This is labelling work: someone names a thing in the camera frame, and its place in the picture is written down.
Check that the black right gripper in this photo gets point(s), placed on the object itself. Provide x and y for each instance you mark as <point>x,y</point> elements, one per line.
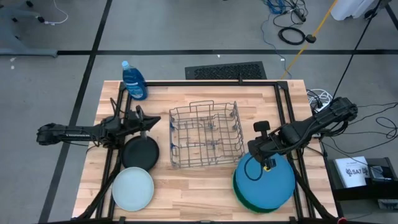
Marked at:
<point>264,149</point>

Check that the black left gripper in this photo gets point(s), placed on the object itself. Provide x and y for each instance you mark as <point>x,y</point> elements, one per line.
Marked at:
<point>133,126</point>

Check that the black plate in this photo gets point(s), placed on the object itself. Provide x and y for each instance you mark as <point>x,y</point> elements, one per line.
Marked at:
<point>140,154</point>

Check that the dark green plate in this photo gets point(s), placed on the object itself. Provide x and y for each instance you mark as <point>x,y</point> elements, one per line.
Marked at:
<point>240,201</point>

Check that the pale blue plate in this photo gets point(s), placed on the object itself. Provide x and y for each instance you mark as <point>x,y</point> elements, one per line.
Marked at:
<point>133,189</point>

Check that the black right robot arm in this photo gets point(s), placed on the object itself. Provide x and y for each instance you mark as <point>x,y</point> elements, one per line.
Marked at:
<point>311,126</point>

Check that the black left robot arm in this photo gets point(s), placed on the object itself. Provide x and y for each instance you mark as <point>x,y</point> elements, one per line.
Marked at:
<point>77,134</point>

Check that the blue dish soap bottle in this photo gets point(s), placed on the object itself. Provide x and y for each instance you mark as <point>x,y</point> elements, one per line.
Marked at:
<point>134,82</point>

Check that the white power strip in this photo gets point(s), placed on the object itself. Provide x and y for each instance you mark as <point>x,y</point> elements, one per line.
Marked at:
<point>321,107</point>

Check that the white booklet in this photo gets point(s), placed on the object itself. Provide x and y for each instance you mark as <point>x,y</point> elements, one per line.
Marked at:
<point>351,172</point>

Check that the red button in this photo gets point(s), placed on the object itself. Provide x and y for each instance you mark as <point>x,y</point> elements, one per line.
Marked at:
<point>342,220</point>

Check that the black side cabinet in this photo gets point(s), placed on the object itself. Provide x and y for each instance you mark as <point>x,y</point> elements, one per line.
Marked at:
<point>357,194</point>

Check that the black floor vent grate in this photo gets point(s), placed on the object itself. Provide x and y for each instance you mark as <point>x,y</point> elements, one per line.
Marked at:
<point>227,71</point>

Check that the black device on cabinet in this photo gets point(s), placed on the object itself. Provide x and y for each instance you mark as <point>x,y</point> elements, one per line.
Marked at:
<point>379,174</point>

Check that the round black floor base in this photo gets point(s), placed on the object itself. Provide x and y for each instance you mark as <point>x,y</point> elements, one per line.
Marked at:
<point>311,39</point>

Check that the black power strip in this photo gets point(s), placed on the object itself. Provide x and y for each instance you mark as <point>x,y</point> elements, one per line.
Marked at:
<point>300,15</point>

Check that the grey desk base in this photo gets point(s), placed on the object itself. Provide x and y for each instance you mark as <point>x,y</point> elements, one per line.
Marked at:
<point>9,37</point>

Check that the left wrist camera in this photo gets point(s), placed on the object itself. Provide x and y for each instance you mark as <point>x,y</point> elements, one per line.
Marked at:
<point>139,112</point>

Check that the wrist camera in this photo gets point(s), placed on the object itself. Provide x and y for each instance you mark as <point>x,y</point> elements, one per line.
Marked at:
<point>261,126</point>
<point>139,112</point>

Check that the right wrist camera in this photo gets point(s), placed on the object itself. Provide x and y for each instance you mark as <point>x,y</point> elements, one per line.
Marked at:
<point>261,126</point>

